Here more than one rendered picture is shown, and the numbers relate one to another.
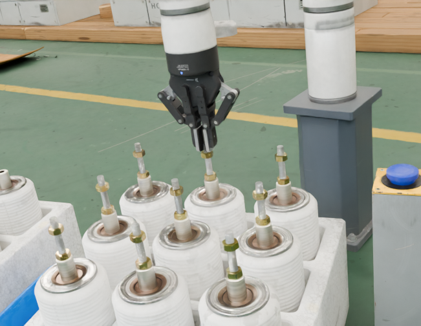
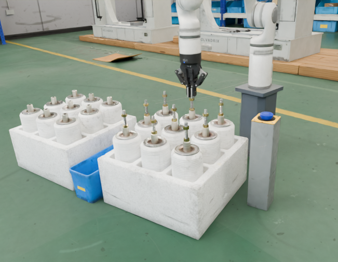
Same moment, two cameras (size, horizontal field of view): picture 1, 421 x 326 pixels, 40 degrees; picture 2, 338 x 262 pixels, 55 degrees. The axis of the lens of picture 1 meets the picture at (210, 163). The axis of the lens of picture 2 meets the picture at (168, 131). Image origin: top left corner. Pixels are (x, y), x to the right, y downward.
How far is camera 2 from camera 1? 0.33 m
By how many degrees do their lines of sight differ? 10
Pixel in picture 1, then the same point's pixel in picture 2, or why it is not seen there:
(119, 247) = (148, 129)
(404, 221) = (262, 134)
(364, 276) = not seen: hidden behind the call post
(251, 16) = (247, 50)
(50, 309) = (117, 145)
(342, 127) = (259, 100)
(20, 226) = (112, 121)
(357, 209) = not seen: hidden behind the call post
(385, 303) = (253, 171)
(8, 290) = (104, 144)
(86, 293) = (131, 141)
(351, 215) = not seen: hidden behind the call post
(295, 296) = (214, 159)
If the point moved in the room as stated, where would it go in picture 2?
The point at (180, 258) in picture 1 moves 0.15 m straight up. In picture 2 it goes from (170, 136) to (168, 93)
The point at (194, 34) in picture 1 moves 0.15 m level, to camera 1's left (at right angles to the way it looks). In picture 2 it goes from (191, 47) to (147, 48)
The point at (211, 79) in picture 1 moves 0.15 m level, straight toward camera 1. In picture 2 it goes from (196, 66) to (190, 77)
